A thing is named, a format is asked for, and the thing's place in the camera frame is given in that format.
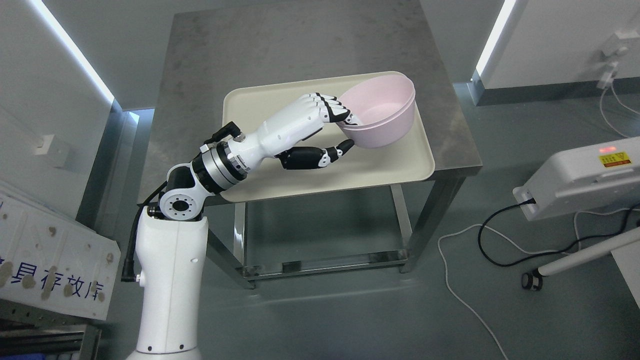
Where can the white stand leg with caster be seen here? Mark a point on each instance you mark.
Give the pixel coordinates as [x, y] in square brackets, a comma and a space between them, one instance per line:
[533, 280]

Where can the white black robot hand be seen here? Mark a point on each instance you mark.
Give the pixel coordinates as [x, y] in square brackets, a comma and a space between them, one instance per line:
[278, 136]

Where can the white machine on stand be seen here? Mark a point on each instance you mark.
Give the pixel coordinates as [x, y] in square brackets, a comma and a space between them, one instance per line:
[583, 178]

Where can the white wall socket box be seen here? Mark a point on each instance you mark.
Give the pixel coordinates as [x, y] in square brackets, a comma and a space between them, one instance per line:
[53, 150]

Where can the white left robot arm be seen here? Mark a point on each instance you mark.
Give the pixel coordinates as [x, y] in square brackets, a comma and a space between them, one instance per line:
[167, 245]

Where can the stainless steel table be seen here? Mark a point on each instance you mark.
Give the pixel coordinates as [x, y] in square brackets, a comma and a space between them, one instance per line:
[211, 53]

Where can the white sign board blue letters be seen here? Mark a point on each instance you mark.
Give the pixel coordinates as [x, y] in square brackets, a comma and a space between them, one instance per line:
[52, 262]

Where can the pink bowl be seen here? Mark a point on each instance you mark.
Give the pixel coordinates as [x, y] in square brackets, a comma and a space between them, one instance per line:
[393, 86]
[383, 121]

